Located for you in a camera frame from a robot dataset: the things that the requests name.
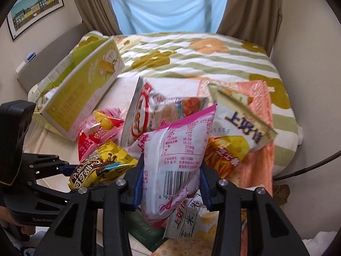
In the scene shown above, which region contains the orange cheese stick bag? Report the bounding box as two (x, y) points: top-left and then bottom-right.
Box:
(204, 136), (250, 179)

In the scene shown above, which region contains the person's left hand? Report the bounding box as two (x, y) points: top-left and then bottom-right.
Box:
(0, 206), (36, 236)

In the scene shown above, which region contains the brown curtain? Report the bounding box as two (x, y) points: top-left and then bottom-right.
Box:
(217, 0), (282, 55)
(74, 0), (122, 36)

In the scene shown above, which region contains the dark green packet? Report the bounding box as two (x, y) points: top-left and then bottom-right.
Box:
(127, 209), (167, 253)

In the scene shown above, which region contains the framed houses picture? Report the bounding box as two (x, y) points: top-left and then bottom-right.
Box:
(6, 0), (64, 41)

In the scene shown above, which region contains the yellow chocolate snack bag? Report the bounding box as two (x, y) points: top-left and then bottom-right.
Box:
(68, 140), (137, 190)

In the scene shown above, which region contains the floral striped quilt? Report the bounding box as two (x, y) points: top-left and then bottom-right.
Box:
(27, 30), (305, 176)

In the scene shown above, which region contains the left brown curtain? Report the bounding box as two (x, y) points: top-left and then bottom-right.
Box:
(74, 0), (122, 36)

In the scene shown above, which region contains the blue white item on headboard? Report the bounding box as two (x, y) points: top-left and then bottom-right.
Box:
(16, 53), (36, 74)

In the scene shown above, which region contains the black cable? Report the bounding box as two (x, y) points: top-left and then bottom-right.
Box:
(273, 150), (341, 182)

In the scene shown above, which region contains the corn chip snack bag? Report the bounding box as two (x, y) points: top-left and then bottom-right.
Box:
(164, 190), (218, 243)

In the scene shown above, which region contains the grey headboard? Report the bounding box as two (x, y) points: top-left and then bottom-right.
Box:
(17, 23), (88, 93)

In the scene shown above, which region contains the white gold snack bag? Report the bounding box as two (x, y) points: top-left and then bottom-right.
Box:
(208, 82), (277, 153)

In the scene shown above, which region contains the pink white snack bag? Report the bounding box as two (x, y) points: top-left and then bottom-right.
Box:
(128, 105), (216, 228)

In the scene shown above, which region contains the red white snack bag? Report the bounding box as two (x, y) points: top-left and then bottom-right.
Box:
(120, 77), (209, 147)

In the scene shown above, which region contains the right brown curtain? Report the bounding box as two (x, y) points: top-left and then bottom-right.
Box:
(217, 0), (282, 55)

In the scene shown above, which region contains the pink yellow snack bag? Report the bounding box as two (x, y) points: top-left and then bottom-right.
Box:
(77, 108), (124, 162)

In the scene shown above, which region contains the light blue window cloth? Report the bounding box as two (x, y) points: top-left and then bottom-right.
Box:
(110, 0), (227, 35)

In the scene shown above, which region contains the green yellow cardboard box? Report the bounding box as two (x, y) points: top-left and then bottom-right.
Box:
(28, 31), (125, 141)

